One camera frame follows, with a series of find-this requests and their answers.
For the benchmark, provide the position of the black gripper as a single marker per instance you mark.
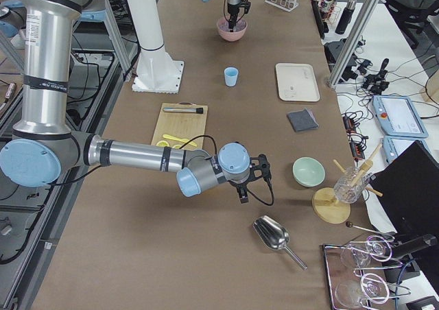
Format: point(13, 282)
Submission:
point(239, 185)
point(232, 8)

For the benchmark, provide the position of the pile of ice cubes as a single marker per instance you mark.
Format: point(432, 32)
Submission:
point(239, 26)

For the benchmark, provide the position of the light blue cup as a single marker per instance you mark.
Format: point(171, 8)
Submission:
point(230, 76)

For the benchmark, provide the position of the steel ice scoop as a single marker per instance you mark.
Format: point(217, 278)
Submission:
point(275, 237)

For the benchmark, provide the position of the wooden cup tree stand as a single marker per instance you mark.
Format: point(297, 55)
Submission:
point(333, 211)

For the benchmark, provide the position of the pink bowl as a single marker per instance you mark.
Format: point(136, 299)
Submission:
point(230, 36)

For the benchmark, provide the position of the mint green bowl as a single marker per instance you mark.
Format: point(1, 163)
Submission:
point(308, 172)

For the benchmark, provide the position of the yellow plastic knife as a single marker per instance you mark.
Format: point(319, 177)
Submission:
point(175, 138)

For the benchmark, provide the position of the cream rabbit tray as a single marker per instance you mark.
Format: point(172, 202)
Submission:
point(296, 82)

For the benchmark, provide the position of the bamboo cutting board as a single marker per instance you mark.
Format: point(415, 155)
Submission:
point(179, 125)

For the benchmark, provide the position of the steel muddler black tip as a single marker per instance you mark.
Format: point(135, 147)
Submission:
point(198, 110)

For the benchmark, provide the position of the lemon half lower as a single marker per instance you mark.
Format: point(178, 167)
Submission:
point(162, 143)

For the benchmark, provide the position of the grey folded cloth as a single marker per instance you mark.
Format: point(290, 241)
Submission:
point(302, 120)

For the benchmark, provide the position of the clear textured glass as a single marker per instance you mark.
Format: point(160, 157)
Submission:
point(344, 189)

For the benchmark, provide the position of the black thermos bottle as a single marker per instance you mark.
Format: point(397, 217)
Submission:
point(346, 17)

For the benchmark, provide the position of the lower teach pendant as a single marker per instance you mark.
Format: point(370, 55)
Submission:
point(394, 146)

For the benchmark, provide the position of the teach pendant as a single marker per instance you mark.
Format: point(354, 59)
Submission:
point(397, 116)
point(394, 146)

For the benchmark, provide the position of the black monitor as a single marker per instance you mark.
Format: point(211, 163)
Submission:
point(409, 185)

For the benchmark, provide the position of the upper teach pendant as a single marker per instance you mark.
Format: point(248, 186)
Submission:
point(397, 116)

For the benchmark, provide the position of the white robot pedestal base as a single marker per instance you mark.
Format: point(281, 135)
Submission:
point(156, 71)

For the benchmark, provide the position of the wire glass rack tray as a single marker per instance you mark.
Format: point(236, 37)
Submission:
point(356, 273)

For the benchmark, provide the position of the aluminium frame post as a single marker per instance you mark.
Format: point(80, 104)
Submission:
point(357, 29)

